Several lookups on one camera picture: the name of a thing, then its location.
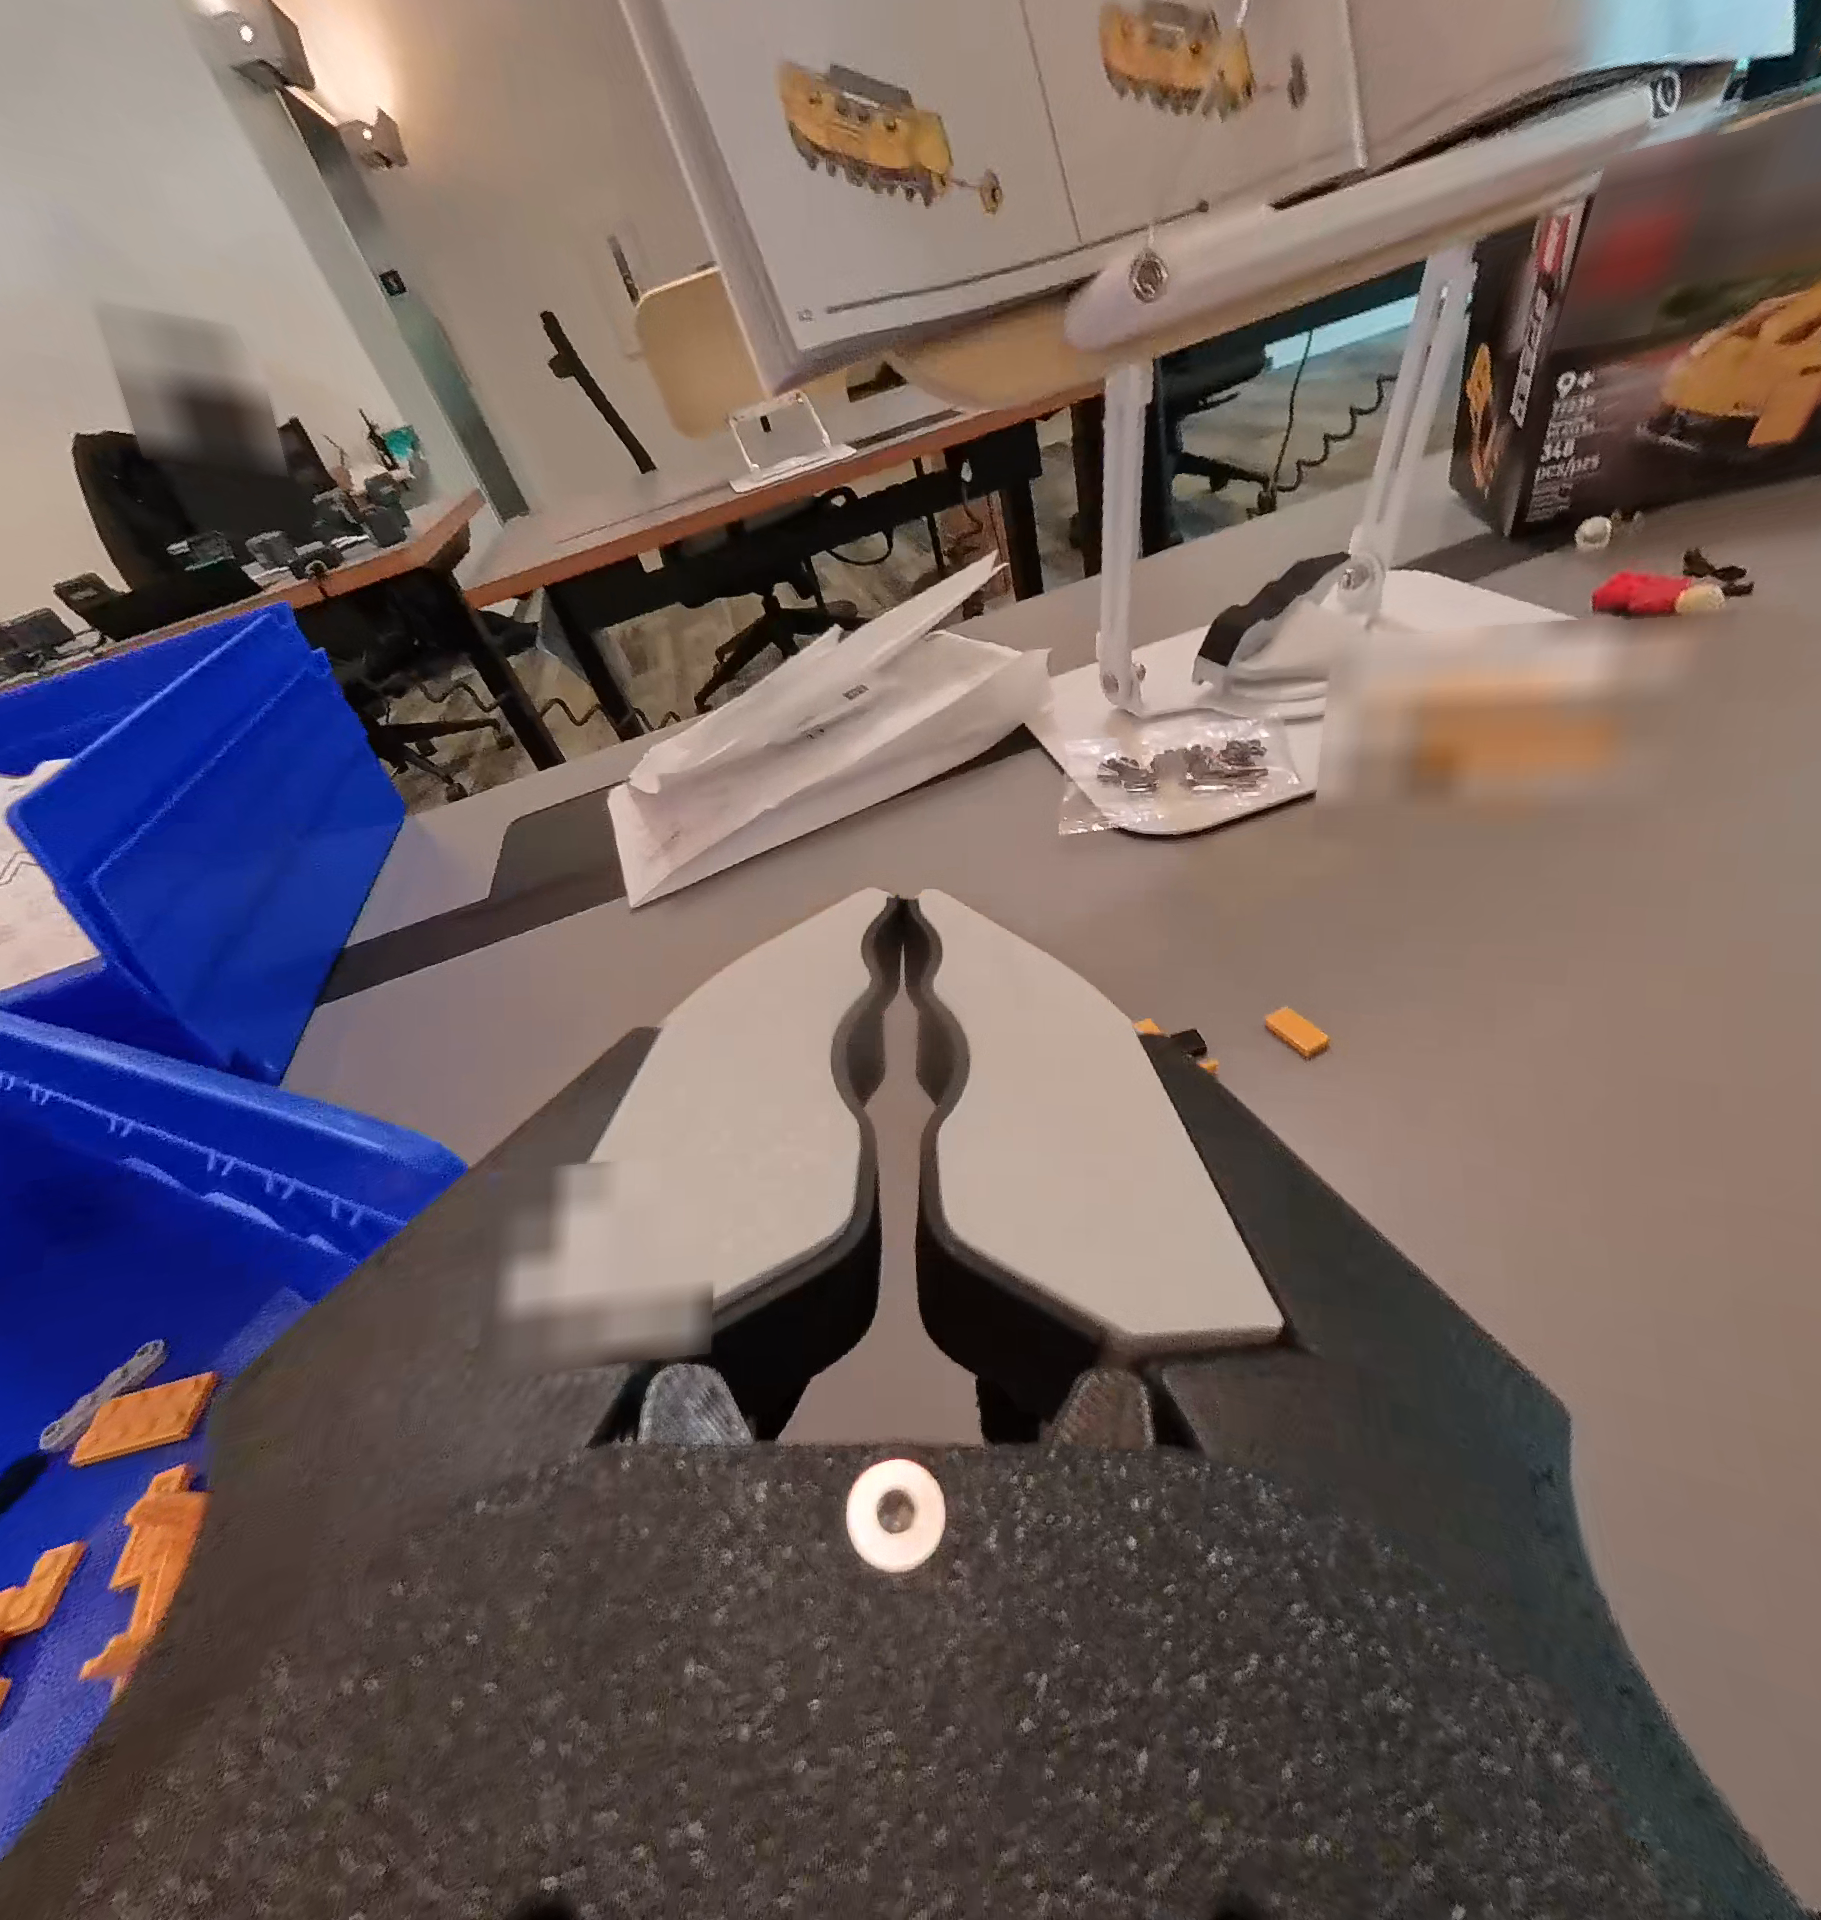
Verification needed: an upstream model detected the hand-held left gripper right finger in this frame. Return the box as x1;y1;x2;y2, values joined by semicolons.
911;890;1288;1360

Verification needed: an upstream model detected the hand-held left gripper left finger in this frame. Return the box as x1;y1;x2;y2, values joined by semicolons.
587;890;895;1316

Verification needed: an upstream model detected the pile of loose lego pieces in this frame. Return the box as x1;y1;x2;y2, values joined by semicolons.
1131;1006;1332;1080

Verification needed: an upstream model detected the group of orange lego plates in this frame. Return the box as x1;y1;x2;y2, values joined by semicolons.
0;1340;220;1756

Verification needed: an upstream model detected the red lego minifigure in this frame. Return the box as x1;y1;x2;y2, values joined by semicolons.
1589;569;1729;623

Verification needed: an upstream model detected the yellow car lego box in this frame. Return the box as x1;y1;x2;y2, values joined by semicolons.
1448;90;1821;543

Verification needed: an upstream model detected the lego instruction booklet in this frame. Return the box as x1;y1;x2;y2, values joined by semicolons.
617;0;1802;395

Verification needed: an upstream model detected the white paper bag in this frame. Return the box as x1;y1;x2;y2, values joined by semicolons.
633;555;1002;797
605;628;1053;910

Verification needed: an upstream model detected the clear bag of dark pieces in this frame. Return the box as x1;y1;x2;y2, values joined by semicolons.
1056;716;1293;841

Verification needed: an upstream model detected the blue plastic bin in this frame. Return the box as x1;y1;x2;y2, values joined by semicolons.
0;599;410;1085
0;999;470;1920

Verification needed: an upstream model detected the black white stand clamp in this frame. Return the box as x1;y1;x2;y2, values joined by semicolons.
1196;555;1362;721

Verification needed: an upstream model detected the cluttered wooden desk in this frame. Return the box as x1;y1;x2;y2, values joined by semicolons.
0;487;569;785

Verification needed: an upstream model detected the cluster of black devices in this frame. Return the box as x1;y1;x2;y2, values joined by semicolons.
0;454;426;698

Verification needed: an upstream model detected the small wooden board on stand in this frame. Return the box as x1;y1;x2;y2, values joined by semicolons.
635;267;859;494

